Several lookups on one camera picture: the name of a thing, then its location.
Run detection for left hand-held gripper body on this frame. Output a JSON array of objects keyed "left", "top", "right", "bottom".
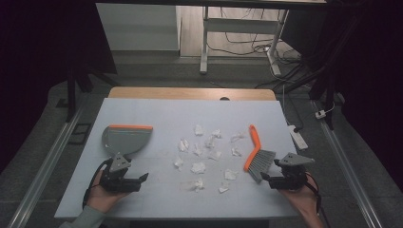
[{"left": 100, "top": 152, "right": 142, "bottom": 194}]

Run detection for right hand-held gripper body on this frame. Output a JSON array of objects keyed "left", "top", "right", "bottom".
[{"left": 269, "top": 152, "right": 316, "bottom": 191}]

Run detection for grey brush with orange handle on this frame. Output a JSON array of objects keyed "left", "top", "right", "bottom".
[{"left": 242, "top": 123, "right": 278, "bottom": 184}]

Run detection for grey dustpan with orange edge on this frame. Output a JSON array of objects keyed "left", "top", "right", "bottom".
[{"left": 101, "top": 123, "right": 154, "bottom": 160}]

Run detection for white paper scraps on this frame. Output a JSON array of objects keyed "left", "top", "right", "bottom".
[{"left": 173, "top": 123, "right": 247, "bottom": 195}]

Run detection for person's right hand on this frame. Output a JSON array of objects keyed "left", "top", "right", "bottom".
[{"left": 279, "top": 184, "right": 319, "bottom": 220}]

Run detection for person's left hand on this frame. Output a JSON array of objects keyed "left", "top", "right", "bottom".
[{"left": 86, "top": 170, "right": 129, "bottom": 213}]

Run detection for white power strip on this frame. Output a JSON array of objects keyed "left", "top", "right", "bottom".
[{"left": 287, "top": 124, "right": 309, "bottom": 151}]

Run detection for pale blue table mat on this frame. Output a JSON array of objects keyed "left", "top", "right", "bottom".
[{"left": 53, "top": 97, "right": 301, "bottom": 220}]

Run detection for black tripod stand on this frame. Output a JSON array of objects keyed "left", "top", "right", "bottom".
[{"left": 55, "top": 56, "right": 119, "bottom": 124}]

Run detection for black metal stand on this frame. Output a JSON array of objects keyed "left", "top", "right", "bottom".
[{"left": 278, "top": 12, "right": 362, "bottom": 131}]

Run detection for wooden table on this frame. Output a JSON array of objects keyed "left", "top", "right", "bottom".
[{"left": 107, "top": 86, "right": 278, "bottom": 102}]

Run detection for white cabinet panel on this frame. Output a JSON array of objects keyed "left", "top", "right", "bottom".
[{"left": 95, "top": 3, "right": 182, "bottom": 52}]

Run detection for left hand-held gripper black cable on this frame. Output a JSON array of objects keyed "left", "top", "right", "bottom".
[{"left": 82, "top": 158, "right": 112, "bottom": 210}]

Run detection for hand-held gripper black cable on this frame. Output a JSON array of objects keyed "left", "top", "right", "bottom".
[
  {"left": 304, "top": 171, "right": 323, "bottom": 219},
  {"left": 82, "top": 158, "right": 112, "bottom": 210}
]

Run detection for right hand-held gripper black cable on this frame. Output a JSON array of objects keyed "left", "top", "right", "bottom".
[{"left": 304, "top": 171, "right": 323, "bottom": 219}]

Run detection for black rectangular floor frame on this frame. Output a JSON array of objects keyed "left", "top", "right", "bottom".
[{"left": 67, "top": 122, "right": 93, "bottom": 146}]

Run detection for aluminium floor rail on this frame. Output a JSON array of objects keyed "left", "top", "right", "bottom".
[
  {"left": 6, "top": 104, "right": 86, "bottom": 228},
  {"left": 311, "top": 100, "right": 385, "bottom": 228}
]

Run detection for tangle of black floor cables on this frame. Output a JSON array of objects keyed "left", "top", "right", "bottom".
[{"left": 207, "top": 7, "right": 313, "bottom": 90}]

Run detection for white metal desk frame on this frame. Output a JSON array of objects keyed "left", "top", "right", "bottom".
[{"left": 199, "top": 5, "right": 290, "bottom": 77}]

